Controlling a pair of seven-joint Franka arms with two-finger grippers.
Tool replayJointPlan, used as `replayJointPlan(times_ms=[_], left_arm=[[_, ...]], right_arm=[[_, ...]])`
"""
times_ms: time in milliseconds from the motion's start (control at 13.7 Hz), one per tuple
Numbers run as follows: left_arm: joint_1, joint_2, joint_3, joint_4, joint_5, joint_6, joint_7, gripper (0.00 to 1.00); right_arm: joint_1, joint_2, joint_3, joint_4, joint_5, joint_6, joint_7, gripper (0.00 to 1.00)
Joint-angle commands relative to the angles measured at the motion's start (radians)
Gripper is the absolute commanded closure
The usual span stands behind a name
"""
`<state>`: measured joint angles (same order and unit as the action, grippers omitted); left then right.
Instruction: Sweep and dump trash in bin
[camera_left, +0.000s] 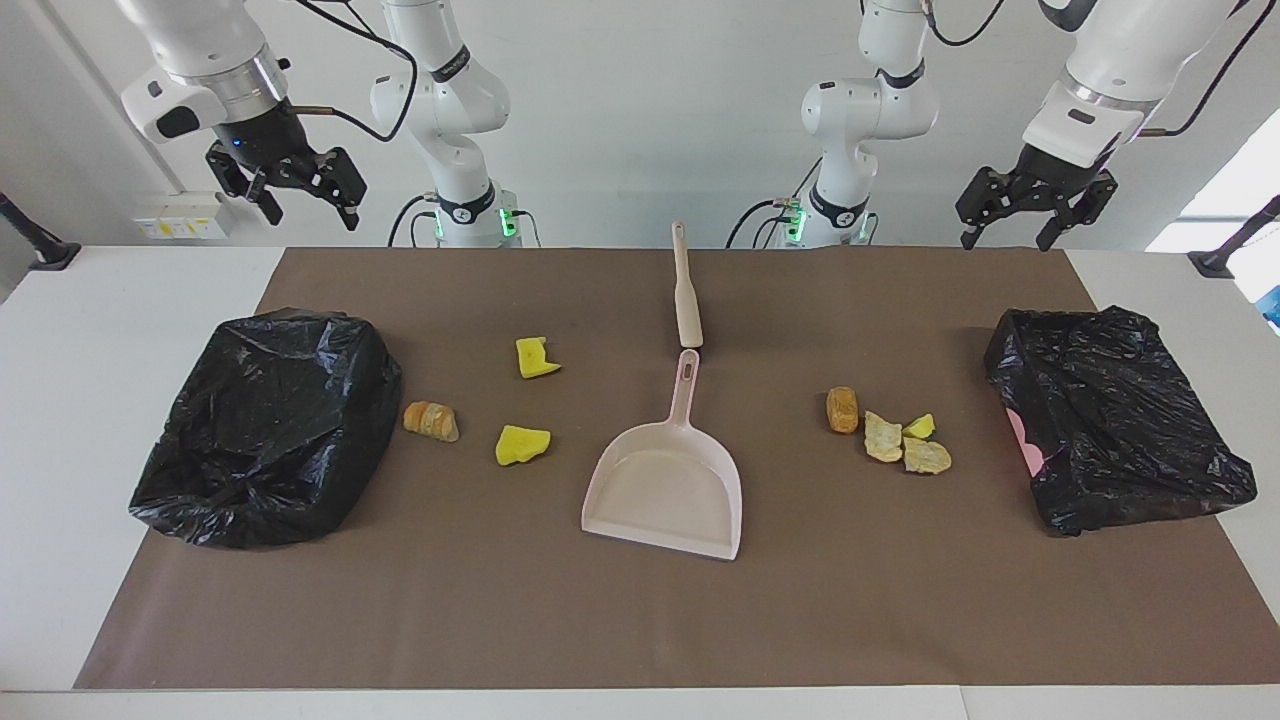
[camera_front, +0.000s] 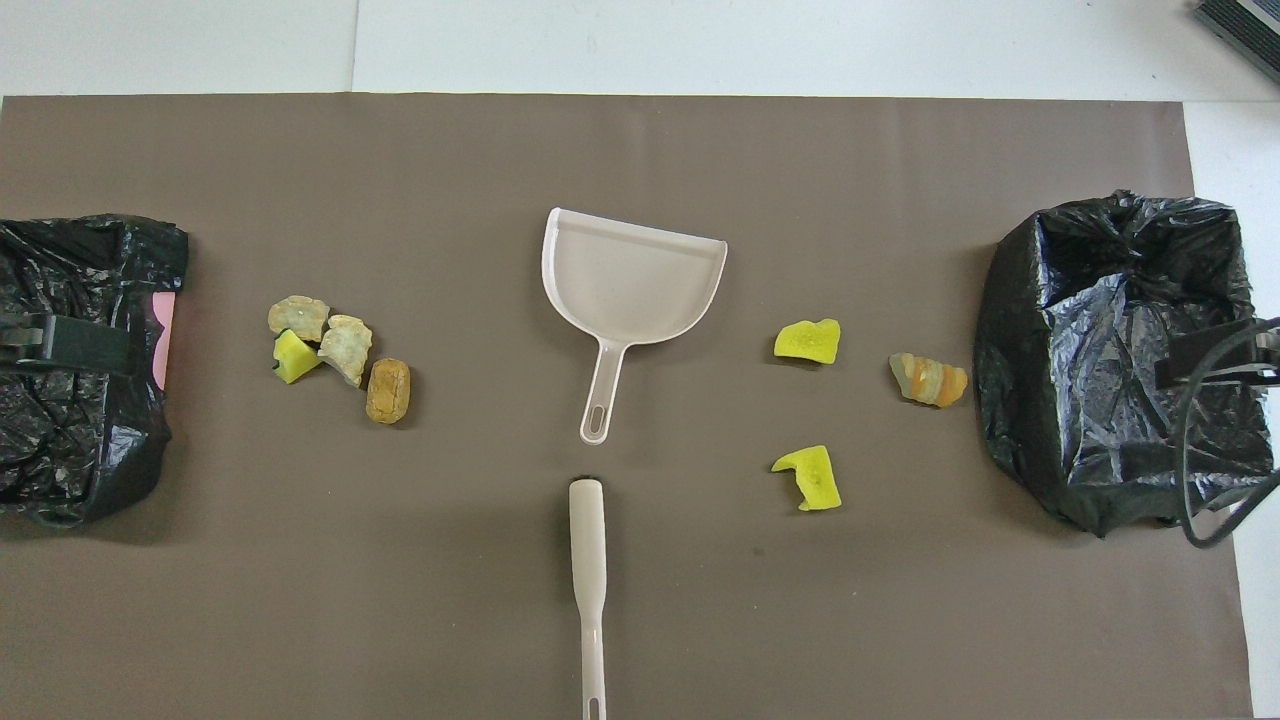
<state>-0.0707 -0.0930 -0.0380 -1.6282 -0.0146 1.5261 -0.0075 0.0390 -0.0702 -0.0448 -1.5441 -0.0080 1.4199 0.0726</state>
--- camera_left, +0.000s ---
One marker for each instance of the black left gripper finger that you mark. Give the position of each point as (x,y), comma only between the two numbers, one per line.
(985,200)
(1090,200)

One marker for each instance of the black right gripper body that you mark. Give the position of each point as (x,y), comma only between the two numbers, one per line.
(265,135)

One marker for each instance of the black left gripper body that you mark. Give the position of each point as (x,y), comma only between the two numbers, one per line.
(1058,175)

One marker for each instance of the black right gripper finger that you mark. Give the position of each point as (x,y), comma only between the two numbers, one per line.
(342,180)
(245,175)

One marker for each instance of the small yellow sponge piece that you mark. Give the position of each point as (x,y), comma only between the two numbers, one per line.
(920,428)

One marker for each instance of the brown bread nugget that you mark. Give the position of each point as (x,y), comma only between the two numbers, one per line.
(842,410)

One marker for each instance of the orange striped croissant piece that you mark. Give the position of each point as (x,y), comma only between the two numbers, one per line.
(432,420)

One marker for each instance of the beige striped bread piece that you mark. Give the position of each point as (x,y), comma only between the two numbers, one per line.
(882,438)

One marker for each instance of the notched yellow sponge piece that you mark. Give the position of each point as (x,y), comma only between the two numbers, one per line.
(535,362)

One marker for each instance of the beige hand brush black bristles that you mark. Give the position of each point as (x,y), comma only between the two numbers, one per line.
(688,310)

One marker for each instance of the beige plastic dustpan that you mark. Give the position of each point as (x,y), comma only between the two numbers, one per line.
(660,490)

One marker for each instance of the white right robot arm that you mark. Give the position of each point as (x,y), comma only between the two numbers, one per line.
(440,100)

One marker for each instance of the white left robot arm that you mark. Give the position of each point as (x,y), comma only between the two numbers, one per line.
(870,100)

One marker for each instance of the black trash bag pink bin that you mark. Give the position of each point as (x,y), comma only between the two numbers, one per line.
(1110,420)

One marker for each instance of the blue object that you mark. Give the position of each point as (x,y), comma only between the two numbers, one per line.
(1273,305)

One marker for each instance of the brown table mat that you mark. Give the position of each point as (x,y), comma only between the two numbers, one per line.
(640,620)

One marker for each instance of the white wall socket strip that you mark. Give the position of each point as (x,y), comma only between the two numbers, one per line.
(185,218)

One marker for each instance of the black camera stand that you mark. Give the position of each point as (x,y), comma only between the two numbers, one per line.
(1215,262)
(50,255)

